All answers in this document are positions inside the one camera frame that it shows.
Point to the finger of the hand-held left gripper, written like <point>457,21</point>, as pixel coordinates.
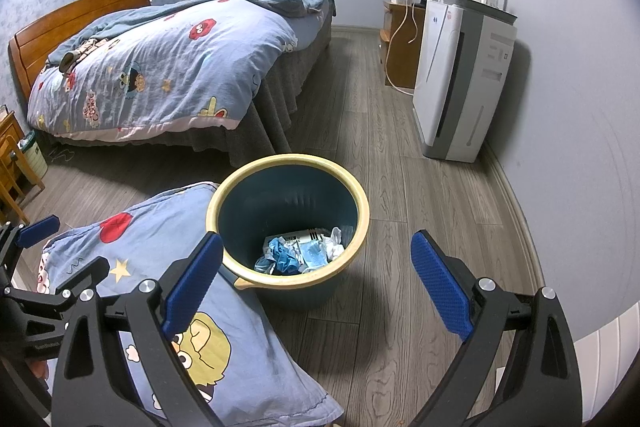
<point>85,274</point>
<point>39,229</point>

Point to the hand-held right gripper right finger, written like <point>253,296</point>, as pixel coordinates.
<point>442,287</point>

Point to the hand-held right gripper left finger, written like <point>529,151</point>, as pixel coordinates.
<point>195,282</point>

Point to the white tissue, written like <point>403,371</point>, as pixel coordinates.
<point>336,244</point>

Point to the teal bucket yellow rim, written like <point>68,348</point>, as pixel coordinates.
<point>280,202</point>

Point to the blue face mask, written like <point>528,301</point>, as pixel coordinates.
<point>312,253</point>

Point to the person's left hand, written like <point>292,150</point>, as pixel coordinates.
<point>39,369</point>

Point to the small green white bin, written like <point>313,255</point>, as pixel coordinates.
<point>34,157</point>

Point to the wooden chair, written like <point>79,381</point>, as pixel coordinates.
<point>12,157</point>

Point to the white grey air purifier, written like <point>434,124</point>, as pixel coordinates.
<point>450,97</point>

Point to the bed with cartoon duvet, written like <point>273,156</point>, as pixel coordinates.
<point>280,97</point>

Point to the wooden bed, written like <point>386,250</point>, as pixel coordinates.
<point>75,14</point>

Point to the wooden cabinet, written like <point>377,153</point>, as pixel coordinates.
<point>402,52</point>

